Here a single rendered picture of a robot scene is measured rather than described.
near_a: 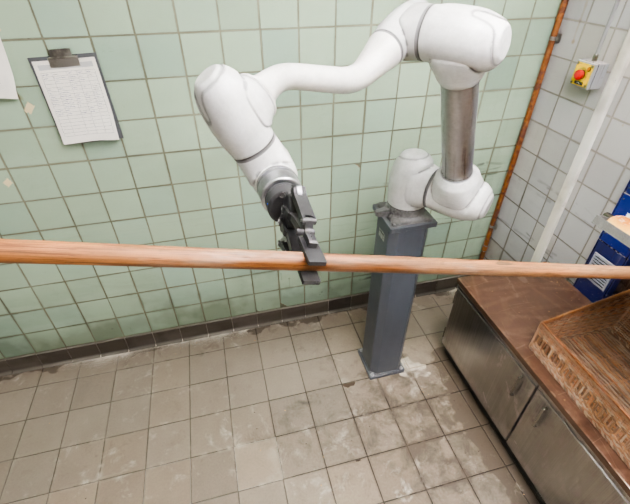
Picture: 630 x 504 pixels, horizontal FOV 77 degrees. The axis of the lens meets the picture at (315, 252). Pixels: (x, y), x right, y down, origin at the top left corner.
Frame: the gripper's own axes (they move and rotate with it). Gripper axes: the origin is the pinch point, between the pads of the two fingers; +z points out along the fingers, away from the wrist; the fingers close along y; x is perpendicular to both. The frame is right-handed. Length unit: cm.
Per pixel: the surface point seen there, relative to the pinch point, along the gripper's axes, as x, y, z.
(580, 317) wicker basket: -136, 45, -30
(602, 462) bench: -115, 67, 14
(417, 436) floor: -98, 129, -34
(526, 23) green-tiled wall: -127, -46, -125
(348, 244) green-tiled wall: -79, 80, -126
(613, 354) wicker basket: -149, 54, -18
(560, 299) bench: -153, 54, -51
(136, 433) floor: 30, 162, -72
